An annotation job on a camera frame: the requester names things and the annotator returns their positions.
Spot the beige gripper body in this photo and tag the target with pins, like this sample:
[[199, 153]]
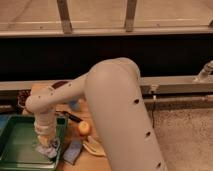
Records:
[[45, 134]]

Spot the grey white towel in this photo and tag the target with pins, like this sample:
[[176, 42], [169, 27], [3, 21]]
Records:
[[51, 151]]

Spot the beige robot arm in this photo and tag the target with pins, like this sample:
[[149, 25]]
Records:
[[114, 98]]

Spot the green plastic tray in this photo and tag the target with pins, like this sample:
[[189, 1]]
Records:
[[18, 142]]

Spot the blue grey sponge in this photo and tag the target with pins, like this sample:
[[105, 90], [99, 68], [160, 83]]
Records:
[[73, 151]]

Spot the orange round fruit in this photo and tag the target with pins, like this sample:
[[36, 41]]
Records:
[[84, 128]]

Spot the blue object at left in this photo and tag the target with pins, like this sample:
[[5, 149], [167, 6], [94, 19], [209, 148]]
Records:
[[2, 120]]

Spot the wooden cutting board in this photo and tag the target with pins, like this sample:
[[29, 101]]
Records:
[[42, 103]]

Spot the metal pipe fitting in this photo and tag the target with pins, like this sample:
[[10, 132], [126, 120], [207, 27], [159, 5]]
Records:
[[205, 72]]

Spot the black handled knife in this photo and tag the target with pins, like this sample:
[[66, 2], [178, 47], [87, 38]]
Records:
[[70, 116]]

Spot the left metal post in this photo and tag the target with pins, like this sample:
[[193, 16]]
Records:
[[64, 16]]

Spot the metal post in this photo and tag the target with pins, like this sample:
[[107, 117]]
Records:
[[130, 15], [64, 16]]

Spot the grey metal rail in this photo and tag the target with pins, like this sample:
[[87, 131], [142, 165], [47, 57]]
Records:
[[161, 85]]

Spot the right metal post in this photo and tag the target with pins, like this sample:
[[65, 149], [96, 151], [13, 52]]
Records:
[[130, 15]]

